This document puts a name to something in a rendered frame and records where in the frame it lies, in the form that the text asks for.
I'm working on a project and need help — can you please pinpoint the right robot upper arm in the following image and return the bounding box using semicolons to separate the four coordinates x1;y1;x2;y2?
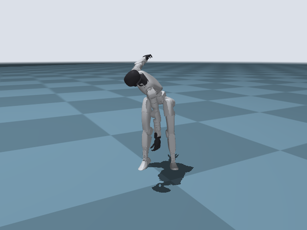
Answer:
132;63;142;71

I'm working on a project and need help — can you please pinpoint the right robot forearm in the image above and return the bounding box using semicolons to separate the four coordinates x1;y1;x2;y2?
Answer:
135;57;147;66

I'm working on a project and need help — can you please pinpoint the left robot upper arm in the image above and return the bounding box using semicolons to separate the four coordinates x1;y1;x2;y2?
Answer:
146;87;159;118

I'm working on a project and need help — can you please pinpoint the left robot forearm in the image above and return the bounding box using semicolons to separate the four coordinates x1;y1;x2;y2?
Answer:
153;111;161;137

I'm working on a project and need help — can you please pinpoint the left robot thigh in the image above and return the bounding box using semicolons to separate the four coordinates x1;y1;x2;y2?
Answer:
163;96;175;138

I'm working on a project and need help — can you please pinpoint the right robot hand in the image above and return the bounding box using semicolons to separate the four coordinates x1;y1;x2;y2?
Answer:
143;54;152;60

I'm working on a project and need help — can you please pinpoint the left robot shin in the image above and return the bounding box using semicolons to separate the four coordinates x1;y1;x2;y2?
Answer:
167;134;176;163

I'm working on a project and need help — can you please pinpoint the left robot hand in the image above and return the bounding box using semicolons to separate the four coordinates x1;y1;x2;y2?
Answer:
150;132;161;151

